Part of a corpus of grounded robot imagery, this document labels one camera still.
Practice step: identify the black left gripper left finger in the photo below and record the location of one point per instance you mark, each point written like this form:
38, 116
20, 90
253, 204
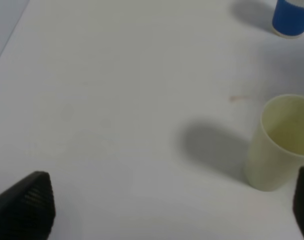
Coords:
27, 209

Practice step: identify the light green plastic cup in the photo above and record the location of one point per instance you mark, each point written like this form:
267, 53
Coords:
277, 148

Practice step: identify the blue paper cup white rim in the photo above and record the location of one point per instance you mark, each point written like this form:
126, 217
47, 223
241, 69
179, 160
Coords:
288, 18

